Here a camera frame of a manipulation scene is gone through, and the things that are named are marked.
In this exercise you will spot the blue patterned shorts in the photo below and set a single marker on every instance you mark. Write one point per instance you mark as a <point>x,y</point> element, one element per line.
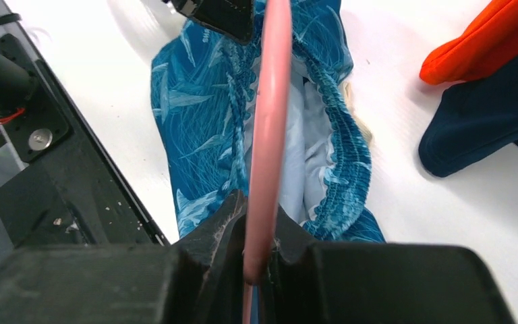
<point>203,96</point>

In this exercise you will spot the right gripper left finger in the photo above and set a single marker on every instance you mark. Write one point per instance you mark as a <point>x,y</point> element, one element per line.
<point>196,280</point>

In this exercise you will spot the orange shorts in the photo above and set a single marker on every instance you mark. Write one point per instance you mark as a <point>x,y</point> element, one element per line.
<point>489,42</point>

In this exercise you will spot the pink hanger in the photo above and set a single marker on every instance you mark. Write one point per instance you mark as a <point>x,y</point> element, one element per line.
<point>268,146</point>

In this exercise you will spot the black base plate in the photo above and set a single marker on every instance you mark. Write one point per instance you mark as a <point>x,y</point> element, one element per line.
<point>70,191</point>

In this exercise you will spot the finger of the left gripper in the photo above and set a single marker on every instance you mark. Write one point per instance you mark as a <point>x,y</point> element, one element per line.
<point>232,18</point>

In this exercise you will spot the navy shorts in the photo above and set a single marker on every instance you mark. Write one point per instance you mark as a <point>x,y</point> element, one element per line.
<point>473,120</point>

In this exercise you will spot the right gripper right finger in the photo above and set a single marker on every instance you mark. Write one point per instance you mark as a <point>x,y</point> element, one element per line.
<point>314,281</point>

